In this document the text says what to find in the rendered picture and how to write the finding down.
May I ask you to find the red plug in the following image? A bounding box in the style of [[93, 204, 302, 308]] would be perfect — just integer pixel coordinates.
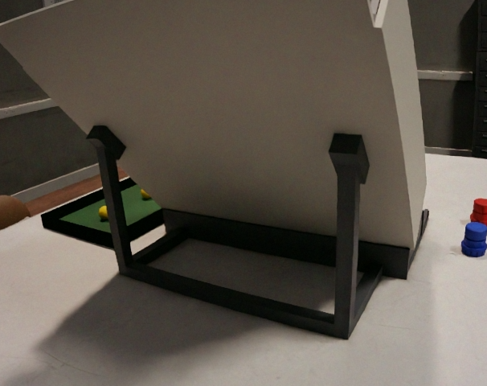
[[470, 199, 487, 226]]

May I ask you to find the dark grey support stand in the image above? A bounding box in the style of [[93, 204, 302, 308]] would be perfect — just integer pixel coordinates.
[[86, 125, 383, 340]]

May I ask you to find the blue plug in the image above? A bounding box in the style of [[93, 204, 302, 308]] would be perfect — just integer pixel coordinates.
[[460, 222, 487, 257]]

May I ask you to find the large white panel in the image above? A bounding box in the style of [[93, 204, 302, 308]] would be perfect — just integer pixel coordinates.
[[0, 0, 429, 280]]

